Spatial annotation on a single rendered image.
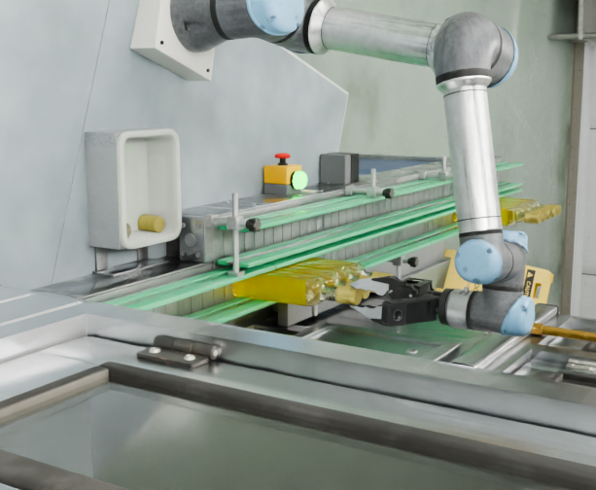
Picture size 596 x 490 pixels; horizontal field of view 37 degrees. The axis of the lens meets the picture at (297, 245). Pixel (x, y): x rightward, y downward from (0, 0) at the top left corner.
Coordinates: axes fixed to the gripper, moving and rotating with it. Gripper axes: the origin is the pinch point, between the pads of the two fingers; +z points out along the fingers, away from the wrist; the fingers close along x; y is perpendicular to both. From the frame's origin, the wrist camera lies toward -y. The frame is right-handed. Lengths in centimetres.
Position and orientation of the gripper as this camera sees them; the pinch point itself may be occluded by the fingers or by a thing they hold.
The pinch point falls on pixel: (354, 296)
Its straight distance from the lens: 180.4
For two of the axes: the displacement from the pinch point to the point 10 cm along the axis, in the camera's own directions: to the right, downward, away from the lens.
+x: -0.1, -9.8, -2.0
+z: -8.5, -1.0, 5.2
